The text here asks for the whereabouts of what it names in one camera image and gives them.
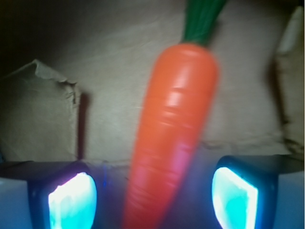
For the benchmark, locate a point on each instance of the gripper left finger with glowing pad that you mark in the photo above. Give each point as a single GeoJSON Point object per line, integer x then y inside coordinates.
{"type": "Point", "coordinates": [47, 195]}

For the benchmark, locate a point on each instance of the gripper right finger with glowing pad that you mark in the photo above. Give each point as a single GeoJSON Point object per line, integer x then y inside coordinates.
{"type": "Point", "coordinates": [259, 192]}

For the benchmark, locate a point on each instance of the orange toy carrot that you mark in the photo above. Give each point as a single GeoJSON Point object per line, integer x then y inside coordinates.
{"type": "Point", "coordinates": [175, 108]}

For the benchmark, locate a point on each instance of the brown paper bag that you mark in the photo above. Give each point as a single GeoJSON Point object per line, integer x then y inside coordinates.
{"type": "Point", "coordinates": [74, 74]}

